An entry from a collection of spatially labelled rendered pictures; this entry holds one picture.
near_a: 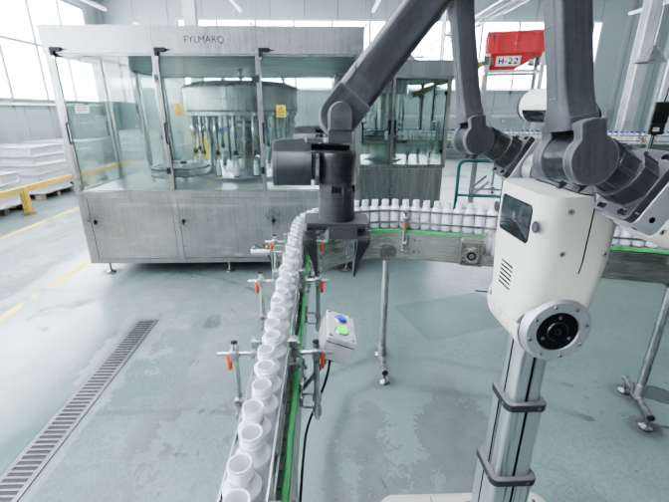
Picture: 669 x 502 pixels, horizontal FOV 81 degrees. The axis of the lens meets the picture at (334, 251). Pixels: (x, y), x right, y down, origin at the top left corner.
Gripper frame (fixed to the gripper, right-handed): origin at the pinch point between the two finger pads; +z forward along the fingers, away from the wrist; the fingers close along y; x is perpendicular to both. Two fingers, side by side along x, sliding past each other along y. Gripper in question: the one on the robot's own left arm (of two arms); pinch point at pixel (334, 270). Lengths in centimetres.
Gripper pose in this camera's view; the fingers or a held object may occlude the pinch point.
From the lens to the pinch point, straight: 66.4
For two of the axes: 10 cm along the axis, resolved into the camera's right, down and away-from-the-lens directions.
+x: -0.2, -3.3, 9.4
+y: 10.0, 0.1, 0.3
